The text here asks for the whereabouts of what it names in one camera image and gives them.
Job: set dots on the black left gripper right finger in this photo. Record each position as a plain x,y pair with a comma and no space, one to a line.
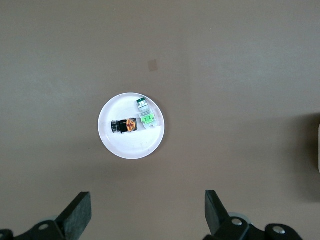
217,220

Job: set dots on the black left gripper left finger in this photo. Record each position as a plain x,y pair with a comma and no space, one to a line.
75,215

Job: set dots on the orange and black push-button switch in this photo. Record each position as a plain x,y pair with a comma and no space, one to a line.
125,125

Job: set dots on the white round plate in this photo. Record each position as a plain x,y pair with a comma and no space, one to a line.
130,145

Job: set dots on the white lidded storage box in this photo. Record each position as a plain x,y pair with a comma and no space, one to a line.
318,150

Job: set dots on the green and white push-button switch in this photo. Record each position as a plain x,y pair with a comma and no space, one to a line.
146,115

